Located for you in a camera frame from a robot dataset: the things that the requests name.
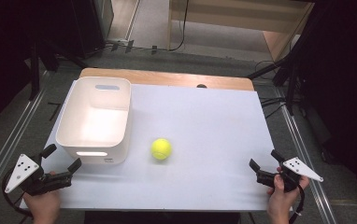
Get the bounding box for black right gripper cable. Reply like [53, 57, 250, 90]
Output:
[288, 184, 306, 224]

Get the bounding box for white table board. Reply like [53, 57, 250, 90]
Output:
[20, 79, 293, 213]

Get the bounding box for black metal stand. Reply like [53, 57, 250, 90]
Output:
[246, 0, 316, 117]
[26, 36, 91, 101]

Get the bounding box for black floor cables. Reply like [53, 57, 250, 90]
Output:
[254, 60, 289, 119]

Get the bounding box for person's left hand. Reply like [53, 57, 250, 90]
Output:
[21, 170, 62, 224]

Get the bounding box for light wooden shelf unit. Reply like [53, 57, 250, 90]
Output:
[166, 0, 315, 63]

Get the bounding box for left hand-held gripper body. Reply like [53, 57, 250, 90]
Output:
[4, 153, 74, 197]

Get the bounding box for dark curtain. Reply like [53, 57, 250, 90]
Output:
[0, 0, 75, 136]
[297, 0, 357, 206]

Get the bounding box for wooden table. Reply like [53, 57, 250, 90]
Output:
[79, 67, 256, 92]

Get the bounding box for white power strip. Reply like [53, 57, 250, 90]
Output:
[105, 37, 132, 45]

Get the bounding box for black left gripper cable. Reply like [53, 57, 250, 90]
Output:
[1, 168, 34, 219]

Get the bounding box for black cabinet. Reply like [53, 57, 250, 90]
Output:
[69, 0, 115, 60]

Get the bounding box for white plastic bin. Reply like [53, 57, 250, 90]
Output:
[55, 76, 134, 166]

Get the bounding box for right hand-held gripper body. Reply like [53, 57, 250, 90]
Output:
[255, 156, 324, 193]

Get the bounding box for black hanging cable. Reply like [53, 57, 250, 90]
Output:
[166, 0, 190, 53]

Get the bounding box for metal floor rail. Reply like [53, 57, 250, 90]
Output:
[0, 70, 50, 203]
[272, 87, 338, 224]

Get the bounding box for person's right hand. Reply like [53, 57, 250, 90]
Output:
[266, 166, 310, 224]

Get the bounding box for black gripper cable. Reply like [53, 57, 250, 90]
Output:
[288, 184, 306, 224]
[1, 168, 34, 219]

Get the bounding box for yellow tennis ball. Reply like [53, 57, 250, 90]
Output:
[150, 137, 173, 161]

